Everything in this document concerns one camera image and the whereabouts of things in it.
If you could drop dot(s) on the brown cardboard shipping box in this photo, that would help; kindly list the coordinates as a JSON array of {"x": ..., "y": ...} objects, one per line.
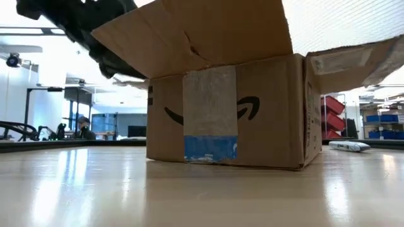
[{"x": 240, "y": 104}]

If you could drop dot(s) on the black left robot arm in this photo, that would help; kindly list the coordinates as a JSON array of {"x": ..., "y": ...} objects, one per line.
[{"x": 72, "y": 12}]

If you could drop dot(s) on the black background robot arm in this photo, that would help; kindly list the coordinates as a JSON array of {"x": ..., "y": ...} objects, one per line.
[{"x": 52, "y": 134}]

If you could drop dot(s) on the black monitor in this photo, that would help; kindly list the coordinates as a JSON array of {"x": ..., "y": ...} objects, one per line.
[{"x": 137, "y": 131}]

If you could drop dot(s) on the person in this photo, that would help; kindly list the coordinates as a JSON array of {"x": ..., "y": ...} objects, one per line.
[{"x": 85, "y": 130}]

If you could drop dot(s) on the red storage bins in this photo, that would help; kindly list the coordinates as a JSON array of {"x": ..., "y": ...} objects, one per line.
[{"x": 333, "y": 116}]

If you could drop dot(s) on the black bin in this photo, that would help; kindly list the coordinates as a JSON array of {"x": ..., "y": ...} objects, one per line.
[{"x": 351, "y": 128}]

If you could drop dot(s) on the grey white handheld device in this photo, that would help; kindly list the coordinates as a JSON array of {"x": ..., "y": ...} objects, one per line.
[{"x": 348, "y": 146}]

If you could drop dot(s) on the blue storage bins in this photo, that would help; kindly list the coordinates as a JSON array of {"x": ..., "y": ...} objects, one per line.
[{"x": 385, "y": 126}]

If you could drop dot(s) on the black overhead frame beam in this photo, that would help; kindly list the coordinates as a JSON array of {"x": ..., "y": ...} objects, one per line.
[{"x": 28, "y": 31}]

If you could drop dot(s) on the black ceiling camera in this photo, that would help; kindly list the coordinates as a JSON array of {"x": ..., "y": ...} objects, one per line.
[{"x": 13, "y": 60}]

